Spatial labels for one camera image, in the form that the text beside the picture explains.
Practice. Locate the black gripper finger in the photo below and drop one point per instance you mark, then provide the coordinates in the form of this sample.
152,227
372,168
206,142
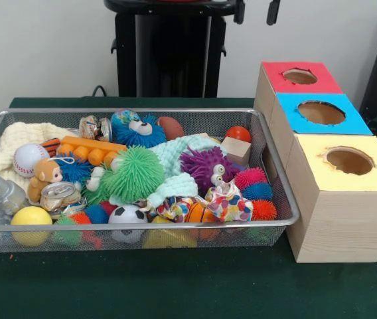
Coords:
239,13
273,11

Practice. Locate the polka dot cloth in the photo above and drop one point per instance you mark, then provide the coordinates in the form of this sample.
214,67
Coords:
172,209
231,206

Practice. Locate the shallow silver mesh bin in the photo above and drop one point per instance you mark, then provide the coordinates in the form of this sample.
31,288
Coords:
192,116

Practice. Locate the wooden box with three holes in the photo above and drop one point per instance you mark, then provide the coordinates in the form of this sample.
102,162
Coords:
338,226

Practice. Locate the mint green cloth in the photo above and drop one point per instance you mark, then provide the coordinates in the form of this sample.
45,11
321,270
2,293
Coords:
172,149

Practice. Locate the blue spiky toy with eyes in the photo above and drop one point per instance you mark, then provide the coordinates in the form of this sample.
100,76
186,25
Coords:
152,138

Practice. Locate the purple spiky toy with eyes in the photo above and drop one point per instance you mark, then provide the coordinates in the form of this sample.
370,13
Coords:
198,166

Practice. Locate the green spiky rubber ball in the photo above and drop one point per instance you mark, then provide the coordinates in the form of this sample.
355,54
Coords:
132,172

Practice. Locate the orange plastic building brick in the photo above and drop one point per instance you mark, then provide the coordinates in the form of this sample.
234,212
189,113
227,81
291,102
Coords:
85,143

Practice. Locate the small soccer ball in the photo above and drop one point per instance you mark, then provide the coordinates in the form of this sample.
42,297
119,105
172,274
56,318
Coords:
127,214

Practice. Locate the white baseball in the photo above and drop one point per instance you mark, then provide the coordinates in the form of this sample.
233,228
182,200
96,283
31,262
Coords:
29,159

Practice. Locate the dark green tablecloth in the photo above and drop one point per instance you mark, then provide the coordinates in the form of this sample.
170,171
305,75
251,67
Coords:
175,289

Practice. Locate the yellow ball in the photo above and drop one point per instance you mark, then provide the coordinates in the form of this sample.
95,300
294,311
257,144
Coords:
30,216

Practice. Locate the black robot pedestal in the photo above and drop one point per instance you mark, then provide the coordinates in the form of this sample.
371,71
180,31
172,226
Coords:
125,56

